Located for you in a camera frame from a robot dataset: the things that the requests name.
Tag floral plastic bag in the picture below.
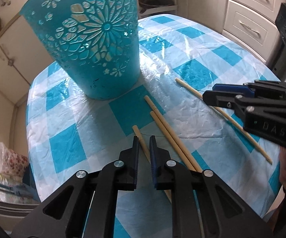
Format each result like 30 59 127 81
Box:
0 142 29 178

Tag white drawer cabinet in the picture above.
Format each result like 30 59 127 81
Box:
222 0 286 63

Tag blue white checkered tablecloth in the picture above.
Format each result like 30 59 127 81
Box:
25 13 285 238

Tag bamboo chopstick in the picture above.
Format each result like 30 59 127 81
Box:
150 111 196 171
132 125 172 202
175 77 273 164
144 95 203 173

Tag teal perforated utensil holder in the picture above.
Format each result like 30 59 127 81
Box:
20 0 140 100

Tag white lower kitchen cabinets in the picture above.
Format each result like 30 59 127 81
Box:
0 14 53 156

